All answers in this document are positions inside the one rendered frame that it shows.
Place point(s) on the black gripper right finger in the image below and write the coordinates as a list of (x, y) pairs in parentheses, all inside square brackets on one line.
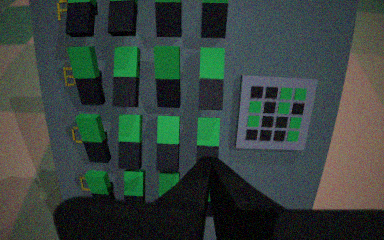
[(241, 212)]

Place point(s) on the grey switch panel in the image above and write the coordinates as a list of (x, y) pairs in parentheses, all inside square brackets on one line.
[(136, 92)]

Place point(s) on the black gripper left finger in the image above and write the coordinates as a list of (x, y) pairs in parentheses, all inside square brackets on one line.
[(180, 214)]

